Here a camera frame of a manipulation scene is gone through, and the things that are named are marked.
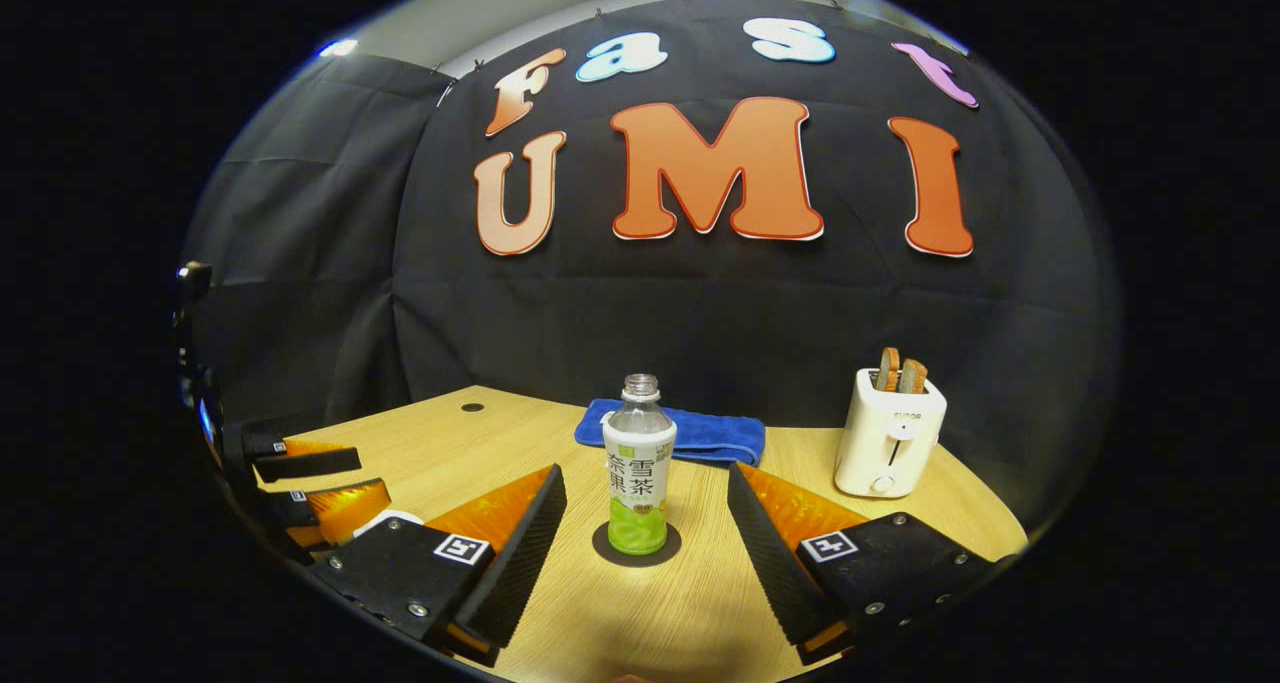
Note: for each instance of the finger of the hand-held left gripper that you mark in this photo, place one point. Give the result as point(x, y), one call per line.
point(340, 508)
point(310, 461)

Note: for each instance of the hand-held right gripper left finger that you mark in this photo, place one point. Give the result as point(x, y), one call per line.
point(520, 553)

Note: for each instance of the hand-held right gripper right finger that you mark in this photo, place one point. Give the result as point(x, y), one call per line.
point(775, 563)

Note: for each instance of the white teacup lid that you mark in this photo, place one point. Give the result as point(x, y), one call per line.
point(395, 518)

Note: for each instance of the dark round coaster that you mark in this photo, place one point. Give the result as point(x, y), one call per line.
point(600, 548)

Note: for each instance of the clear water bottle green label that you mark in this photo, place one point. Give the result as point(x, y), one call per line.
point(640, 463)

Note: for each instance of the blue towel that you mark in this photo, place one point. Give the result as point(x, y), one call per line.
point(715, 438)

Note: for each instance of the white toaster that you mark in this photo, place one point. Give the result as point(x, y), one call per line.
point(885, 443)

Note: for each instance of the brown toast slice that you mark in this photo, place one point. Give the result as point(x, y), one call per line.
point(912, 377)
point(888, 369)

